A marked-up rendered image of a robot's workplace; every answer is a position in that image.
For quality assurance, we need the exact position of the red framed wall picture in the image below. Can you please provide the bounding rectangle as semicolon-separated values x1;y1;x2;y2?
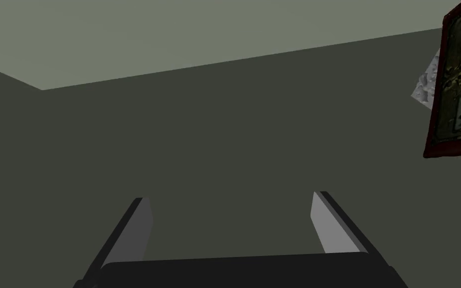
422;0;461;159

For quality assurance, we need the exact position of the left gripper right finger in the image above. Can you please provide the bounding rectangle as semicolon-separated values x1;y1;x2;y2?
310;190;375;255

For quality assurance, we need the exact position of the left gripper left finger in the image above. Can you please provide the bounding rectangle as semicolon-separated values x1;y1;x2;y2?
81;196;154;281

